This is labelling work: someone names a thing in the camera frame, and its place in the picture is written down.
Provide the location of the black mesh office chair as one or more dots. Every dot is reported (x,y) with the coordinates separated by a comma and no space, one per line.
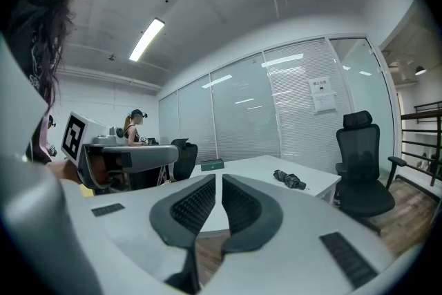
(360,162)

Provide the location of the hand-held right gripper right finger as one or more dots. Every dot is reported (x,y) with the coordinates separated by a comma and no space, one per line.
(293,235)

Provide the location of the pendant lamp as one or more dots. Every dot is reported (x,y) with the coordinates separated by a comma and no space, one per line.
(420,70)

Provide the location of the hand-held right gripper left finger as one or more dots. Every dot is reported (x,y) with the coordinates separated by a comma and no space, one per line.
(138,217)

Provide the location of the person's left hand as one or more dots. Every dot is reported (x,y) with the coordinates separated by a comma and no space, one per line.
(97,167)

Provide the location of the white paper notice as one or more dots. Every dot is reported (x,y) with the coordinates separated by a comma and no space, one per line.
(322,95)

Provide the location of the person's black shirt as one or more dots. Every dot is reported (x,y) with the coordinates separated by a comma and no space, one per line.
(27,31)

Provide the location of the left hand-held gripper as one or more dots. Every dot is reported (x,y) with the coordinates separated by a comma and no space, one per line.
(74,134)

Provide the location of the black chair with clutter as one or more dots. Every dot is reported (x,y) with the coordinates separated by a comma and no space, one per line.
(184,159)

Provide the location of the black metal railing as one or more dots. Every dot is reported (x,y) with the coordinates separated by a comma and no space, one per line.
(419,134)

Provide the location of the person's left forearm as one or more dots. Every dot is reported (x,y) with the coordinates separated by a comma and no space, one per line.
(64,171)

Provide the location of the green rectangular box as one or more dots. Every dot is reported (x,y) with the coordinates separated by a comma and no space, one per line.
(212,165)

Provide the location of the white table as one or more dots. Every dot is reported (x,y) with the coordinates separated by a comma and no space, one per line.
(252,167)

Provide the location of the long ceiling light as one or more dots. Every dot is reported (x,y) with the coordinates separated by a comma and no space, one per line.
(146,39)

